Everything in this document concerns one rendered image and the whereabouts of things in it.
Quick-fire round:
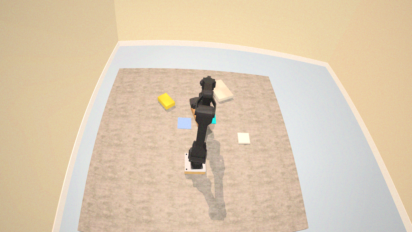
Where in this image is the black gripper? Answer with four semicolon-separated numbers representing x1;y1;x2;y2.
201;99;211;106

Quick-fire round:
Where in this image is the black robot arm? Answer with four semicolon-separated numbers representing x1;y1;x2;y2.
188;76;216;169

